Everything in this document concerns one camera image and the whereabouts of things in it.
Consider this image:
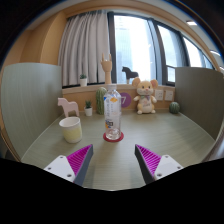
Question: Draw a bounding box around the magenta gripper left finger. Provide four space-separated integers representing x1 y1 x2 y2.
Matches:
44 144 93 186

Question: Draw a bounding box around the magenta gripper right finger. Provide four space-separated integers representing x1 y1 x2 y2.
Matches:
135 144 183 184

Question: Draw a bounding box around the clear plastic water bottle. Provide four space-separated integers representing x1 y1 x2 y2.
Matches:
104 84 121 137

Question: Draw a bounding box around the cream yellow paper cup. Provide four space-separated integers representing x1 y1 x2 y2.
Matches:
59 117 82 143

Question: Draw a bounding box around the red round coaster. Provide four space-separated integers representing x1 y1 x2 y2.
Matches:
103 132 124 143

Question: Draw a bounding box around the small potted plant on desk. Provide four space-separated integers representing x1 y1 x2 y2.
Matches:
84 100 92 116

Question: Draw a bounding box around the pink wooden horse figure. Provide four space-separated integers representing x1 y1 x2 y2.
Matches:
58 98 79 117

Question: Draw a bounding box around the small round green cactus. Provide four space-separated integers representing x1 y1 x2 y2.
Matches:
169 102 180 114

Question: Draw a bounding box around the plush mouse toy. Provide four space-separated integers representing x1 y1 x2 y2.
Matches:
132 77 158 114

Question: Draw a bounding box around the purple round number sign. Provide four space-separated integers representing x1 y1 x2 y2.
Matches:
121 92 132 108

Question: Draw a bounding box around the tall green cactus ornament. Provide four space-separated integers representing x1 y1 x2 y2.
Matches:
96 87 107 115

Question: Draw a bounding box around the left grey desk partition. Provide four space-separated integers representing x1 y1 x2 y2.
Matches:
0 63 62 158

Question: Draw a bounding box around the grey desk partition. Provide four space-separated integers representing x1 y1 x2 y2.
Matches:
0 63 62 158
175 67 224 140

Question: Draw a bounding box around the right grey desk partition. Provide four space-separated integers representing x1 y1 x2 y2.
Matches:
175 67 224 140

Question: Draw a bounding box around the potted plant on sill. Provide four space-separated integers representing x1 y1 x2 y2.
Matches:
80 74 87 87

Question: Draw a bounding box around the dark horse figure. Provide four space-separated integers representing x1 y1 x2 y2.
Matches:
122 67 138 82

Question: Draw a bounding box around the wooden hand model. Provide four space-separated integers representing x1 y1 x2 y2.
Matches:
101 58 112 84

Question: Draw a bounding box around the grey white curtain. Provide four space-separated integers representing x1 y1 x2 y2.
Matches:
58 10 110 86

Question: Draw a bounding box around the white wall socket left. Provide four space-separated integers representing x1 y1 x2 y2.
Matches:
155 90 164 101

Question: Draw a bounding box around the white wall socket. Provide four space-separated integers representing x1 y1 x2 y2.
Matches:
155 90 164 101
165 90 174 101

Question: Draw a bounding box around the white wall socket right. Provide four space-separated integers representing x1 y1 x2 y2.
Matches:
165 90 174 101

